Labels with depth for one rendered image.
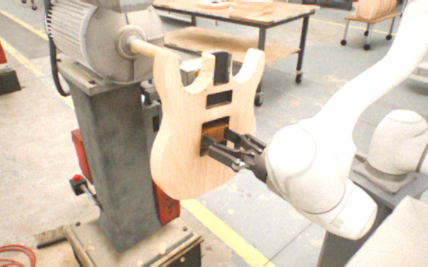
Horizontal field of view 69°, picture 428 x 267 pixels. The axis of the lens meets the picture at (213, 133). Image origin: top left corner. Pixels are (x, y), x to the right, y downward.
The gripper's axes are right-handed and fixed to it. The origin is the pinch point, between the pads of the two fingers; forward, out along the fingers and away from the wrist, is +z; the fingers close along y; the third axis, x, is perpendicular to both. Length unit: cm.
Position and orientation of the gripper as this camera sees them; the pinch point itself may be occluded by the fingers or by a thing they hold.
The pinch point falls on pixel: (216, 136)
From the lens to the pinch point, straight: 83.3
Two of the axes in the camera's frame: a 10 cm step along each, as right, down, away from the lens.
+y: 7.4, -2.4, 6.3
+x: 0.8, -8.9, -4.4
